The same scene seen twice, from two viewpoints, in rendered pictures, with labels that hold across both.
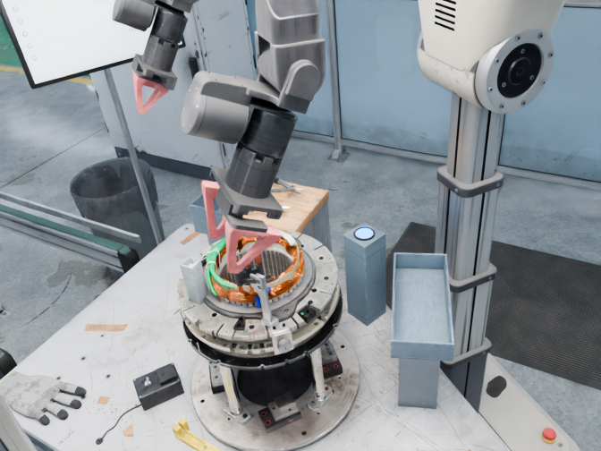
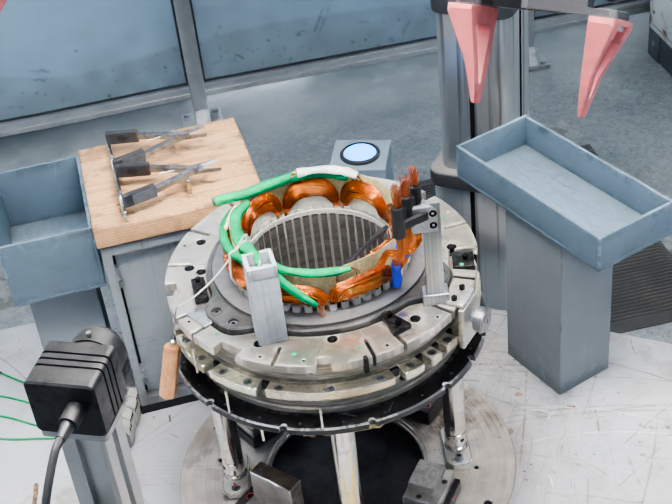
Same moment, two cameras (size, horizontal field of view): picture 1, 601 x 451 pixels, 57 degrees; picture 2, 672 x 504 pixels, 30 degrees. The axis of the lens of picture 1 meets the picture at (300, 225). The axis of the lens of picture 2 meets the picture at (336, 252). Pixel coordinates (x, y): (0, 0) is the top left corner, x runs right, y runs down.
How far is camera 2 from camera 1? 78 cm
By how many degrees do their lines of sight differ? 34
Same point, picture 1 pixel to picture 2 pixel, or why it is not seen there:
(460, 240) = (505, 98)
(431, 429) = (630, 393)
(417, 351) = (631, 239)
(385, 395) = (527, 394)
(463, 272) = not seen: hidden behind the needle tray
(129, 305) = not seen: outside the picture
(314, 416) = (476, 475)
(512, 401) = not seen: hidden behind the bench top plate
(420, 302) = (549, 193)
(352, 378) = (468, 396)
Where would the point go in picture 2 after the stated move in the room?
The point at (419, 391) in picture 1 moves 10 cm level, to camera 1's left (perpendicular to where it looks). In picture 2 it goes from (588, 346) to (538, 390)
